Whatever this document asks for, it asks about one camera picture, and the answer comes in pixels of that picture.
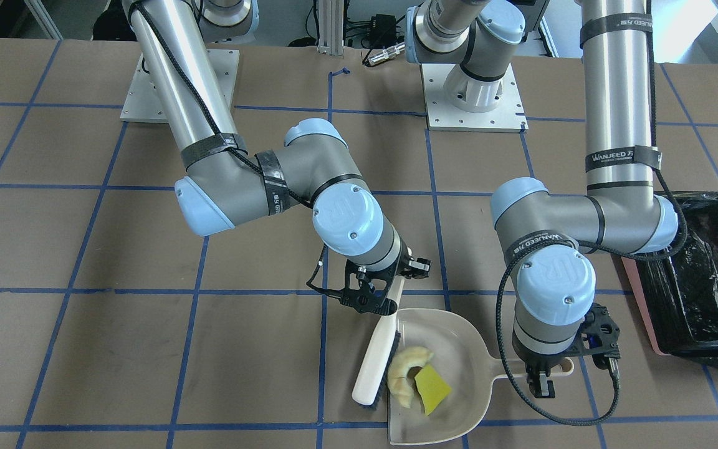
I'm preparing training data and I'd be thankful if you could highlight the aluminium frame post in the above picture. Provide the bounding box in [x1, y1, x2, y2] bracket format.
[315, 0, 345, 59]

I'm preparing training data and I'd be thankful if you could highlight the pink bin with black bag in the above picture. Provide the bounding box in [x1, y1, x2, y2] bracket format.
[623, 191, 718, 369]

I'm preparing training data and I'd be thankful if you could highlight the beige plastic dustpan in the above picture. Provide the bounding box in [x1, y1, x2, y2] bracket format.
[385, 308, 575, 446]

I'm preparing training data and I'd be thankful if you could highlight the yellow sponge piece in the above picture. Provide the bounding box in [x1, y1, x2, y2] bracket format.
[415, 364, 452, 416]

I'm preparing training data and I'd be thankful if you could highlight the beige hand brush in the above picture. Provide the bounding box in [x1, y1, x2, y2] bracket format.
[352, 278, 404, 409]

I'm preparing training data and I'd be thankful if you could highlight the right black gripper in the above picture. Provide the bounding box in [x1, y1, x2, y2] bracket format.
[341, 248, 431, 316]

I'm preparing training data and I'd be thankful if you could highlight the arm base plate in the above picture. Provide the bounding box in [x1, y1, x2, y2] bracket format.
[421, 64, 529, 133]
[120, 49, 239, 124]

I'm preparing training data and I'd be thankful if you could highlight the pale crescent bread piece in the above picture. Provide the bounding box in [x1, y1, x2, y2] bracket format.
[387, 346, 434, 408]

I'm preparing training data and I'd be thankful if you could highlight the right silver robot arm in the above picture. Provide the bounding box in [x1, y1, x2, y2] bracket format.
[122, 1, 431, 316]

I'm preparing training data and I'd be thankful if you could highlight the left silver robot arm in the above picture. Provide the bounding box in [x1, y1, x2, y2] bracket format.
[405, 1, 683, 398]

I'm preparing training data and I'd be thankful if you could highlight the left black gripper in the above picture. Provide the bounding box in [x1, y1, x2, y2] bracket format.
[525, 303, 621, 398]

